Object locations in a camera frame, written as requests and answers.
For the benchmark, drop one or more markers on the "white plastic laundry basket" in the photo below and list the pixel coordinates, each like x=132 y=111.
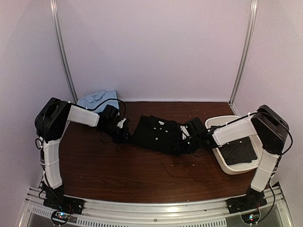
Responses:
x=239 y=168

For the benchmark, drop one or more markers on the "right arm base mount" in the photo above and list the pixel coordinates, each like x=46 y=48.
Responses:
x=251 y=200

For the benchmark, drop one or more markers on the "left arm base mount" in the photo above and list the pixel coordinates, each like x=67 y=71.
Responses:
x=55 y=199

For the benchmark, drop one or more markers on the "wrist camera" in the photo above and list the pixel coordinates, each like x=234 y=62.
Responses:
x=112 y=119
x=193 y=127

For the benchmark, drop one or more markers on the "black long sleeve shirt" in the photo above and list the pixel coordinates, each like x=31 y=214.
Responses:
x=159 y=135

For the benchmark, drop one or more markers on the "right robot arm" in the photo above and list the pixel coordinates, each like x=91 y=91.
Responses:
x=264 y=123

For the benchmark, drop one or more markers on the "aluminium frame post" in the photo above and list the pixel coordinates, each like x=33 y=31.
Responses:
x=61 y=49
x=252 y=17

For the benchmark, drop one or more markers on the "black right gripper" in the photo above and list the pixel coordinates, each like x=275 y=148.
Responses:
x=181 y=147

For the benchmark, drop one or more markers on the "aluminium frame post right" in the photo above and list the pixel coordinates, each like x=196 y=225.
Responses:
x=252 y=17

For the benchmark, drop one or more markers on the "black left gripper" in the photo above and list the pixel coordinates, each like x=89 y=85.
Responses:
x=122 y=138

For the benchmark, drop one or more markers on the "light blue folded shirt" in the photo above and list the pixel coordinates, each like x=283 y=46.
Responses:
x=99 y=100

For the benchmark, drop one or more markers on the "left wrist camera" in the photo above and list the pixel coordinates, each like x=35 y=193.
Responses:
x=112 y=119

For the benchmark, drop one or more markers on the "dark pinstriped folded shirt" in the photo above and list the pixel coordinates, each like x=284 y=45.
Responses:
x=238 y=152

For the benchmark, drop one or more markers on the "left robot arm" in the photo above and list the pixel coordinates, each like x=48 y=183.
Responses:
x=50 y=125

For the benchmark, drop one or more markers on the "aluminium frame post left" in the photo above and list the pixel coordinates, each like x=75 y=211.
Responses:
x=61 y=49

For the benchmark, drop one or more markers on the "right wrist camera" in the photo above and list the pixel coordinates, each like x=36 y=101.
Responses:
x=193 y=127

